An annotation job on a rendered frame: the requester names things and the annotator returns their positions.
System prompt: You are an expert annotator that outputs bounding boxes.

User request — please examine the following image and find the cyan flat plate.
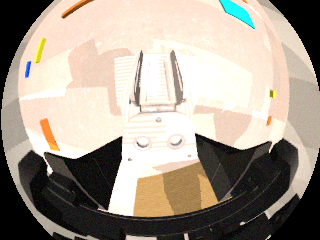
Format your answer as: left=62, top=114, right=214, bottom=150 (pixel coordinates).
left=220, top=0, right=256, bottom=29

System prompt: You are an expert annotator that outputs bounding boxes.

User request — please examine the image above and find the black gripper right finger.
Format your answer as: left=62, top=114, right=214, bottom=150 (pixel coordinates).
left=195, top=133, right=272, bottom=203

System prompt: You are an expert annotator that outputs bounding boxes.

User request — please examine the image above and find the yellow flat bar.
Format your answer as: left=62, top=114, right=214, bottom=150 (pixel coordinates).
left=35, top=37, right=47, bottom=64

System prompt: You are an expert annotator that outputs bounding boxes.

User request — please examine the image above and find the blue flat bar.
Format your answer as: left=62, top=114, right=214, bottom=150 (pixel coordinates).
left=24, top=61, right=31, bottom=79

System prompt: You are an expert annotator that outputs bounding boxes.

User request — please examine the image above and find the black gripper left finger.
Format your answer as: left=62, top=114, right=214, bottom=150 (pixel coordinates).
left=44, top=136, right=123, bottom=212

